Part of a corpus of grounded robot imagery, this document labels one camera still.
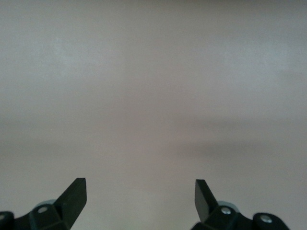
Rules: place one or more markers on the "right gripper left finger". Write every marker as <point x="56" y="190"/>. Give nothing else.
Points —
<point x="64" y="210"/>

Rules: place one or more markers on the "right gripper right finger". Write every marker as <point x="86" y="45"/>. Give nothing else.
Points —
<point x="208" y="213"/>

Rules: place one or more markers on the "brown table cover sheet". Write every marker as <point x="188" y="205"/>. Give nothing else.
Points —
<point x="153" y="72"/>

